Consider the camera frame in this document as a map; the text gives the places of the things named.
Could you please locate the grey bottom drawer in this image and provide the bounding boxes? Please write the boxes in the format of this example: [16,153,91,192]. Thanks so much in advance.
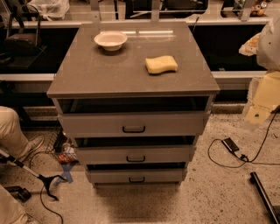
[86,168,187,185]

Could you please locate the grey drawer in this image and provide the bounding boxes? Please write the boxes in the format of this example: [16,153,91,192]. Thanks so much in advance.
[59,111,209,137]
[86,168,187,185]
[75,145,196,165]

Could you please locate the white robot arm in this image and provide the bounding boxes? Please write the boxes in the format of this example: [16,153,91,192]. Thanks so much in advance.
[256,11,280,71]

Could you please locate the grey drawer cabinet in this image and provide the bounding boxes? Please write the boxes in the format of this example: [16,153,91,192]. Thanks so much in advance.
[47,22,220,172]

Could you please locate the grey middle drawer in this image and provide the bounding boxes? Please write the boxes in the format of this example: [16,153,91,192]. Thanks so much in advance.
[75,145,196,165]

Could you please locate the grey top drawer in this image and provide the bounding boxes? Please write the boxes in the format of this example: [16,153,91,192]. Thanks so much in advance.
[59,111,209,137]

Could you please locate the yellow sponge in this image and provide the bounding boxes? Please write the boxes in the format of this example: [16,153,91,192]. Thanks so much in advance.
[145,55,178,74]

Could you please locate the white bowl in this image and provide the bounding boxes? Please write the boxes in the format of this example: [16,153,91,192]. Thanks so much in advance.
[94,31,128,52]

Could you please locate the blue tape cross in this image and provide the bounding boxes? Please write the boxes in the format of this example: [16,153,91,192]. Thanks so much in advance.
[53,163,75,186]

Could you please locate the black power adapter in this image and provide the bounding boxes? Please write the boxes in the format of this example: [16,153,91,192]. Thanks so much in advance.
[221,137,239,153]

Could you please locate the grey shoe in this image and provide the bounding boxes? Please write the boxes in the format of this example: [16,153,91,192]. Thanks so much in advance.
[25,136,45,154]

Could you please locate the black reacher grabber tool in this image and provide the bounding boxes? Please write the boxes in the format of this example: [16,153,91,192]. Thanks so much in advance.
[0,150,66,200]

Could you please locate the person leg beige trousers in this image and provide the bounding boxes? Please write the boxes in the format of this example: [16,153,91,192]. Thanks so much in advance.
[0,106,31,161]

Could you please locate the black chair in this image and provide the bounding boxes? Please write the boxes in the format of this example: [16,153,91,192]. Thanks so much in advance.
[0,0,45,69]

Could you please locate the white plastic bag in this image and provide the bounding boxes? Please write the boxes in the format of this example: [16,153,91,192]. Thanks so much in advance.
[27,0,70,21]

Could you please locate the black pedal device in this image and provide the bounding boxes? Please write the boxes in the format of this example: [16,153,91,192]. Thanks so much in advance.
[6,186,32,202]

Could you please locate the black bar on floor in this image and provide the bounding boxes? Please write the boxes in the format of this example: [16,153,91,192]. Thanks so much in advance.
[250,171,280,224]

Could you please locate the person knee beige trousers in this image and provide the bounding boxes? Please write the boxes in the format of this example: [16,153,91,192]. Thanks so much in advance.
[0,185,28,224]

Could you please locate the wire basket with items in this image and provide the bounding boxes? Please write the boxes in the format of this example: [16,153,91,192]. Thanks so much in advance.
[45,128,78,165]

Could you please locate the black floor cable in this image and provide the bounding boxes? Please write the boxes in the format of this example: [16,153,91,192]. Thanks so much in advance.
[207,105,280,169]

